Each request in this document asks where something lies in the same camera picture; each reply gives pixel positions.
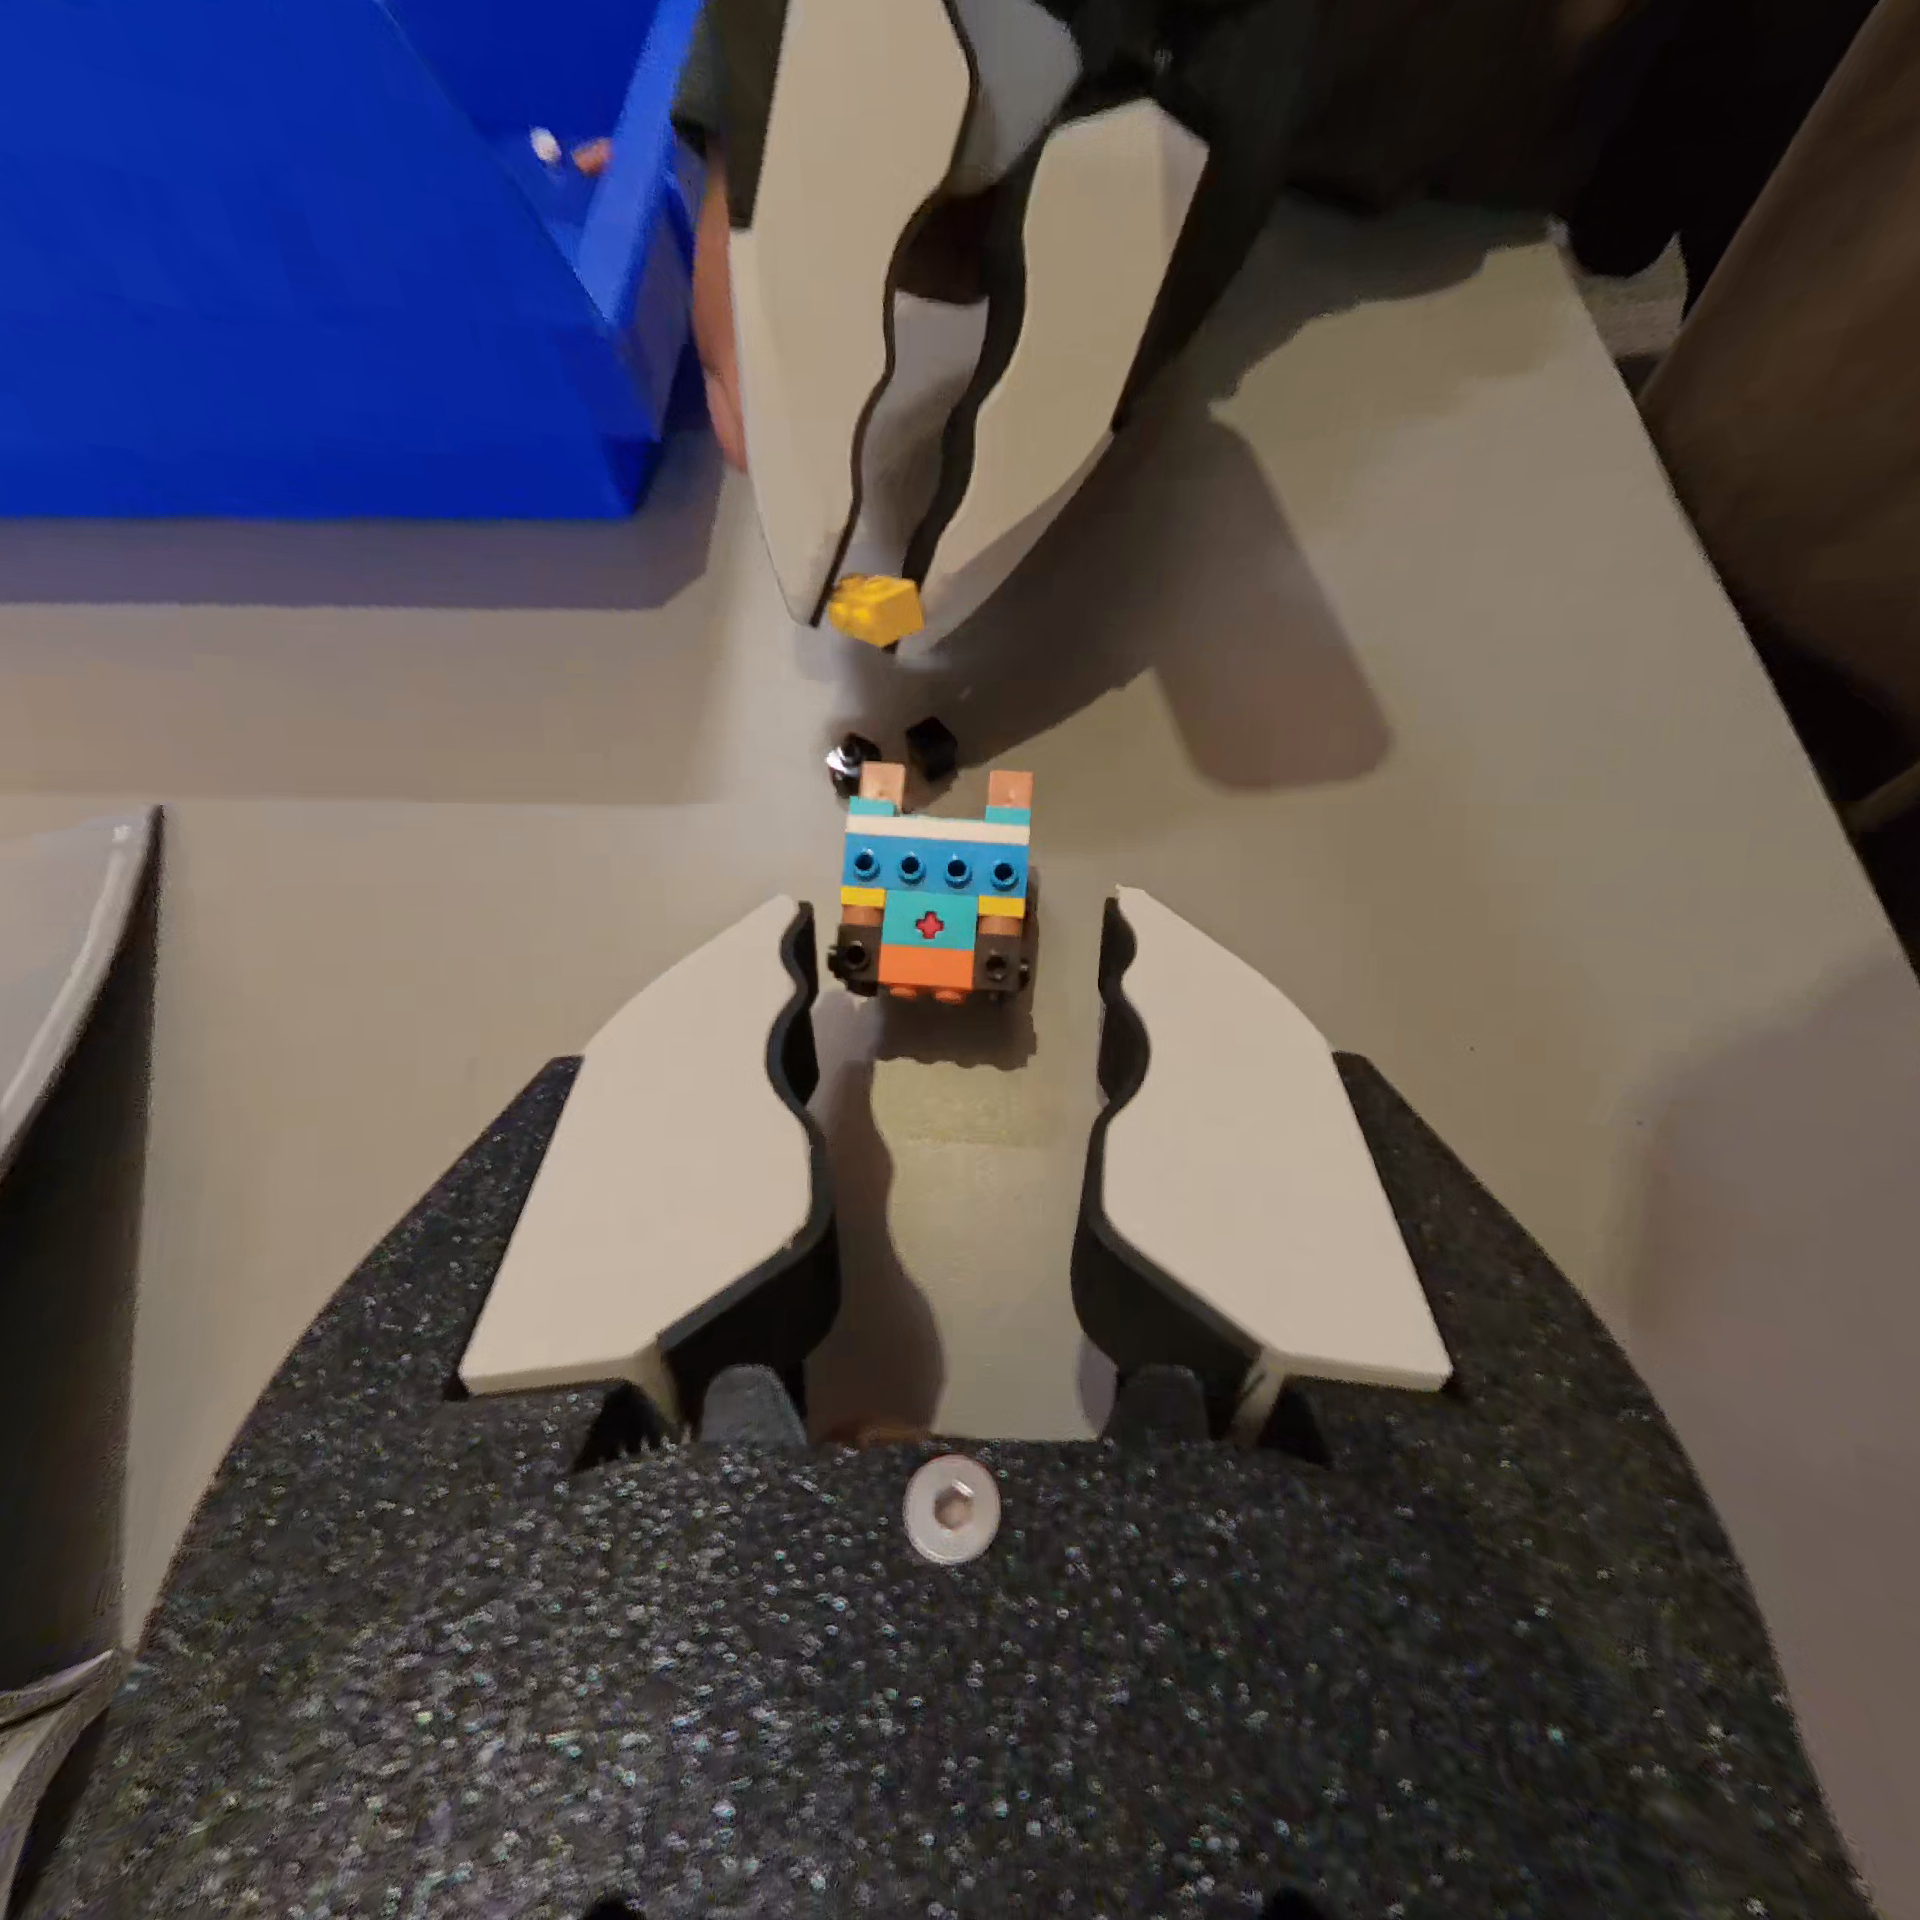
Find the person's right hand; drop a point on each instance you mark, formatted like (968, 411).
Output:
(714, 361)

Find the pile of loose toy bricks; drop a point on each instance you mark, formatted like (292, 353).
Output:
(592, 156)

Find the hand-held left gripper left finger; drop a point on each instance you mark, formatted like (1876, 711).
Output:
(661, 1185)

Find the blue plastic bin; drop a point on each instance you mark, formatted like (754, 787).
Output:
(301, 300)

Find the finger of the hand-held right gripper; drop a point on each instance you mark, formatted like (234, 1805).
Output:
(1088, 329)
(832, 270)

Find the grey desk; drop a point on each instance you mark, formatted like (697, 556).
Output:
(1350, 900)

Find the small multicoloured brick model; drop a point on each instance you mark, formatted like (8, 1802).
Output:
(931, 900)

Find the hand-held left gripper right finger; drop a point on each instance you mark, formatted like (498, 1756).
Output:
(1261, 1185)

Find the yellow toy brick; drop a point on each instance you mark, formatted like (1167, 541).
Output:
(873, 607)

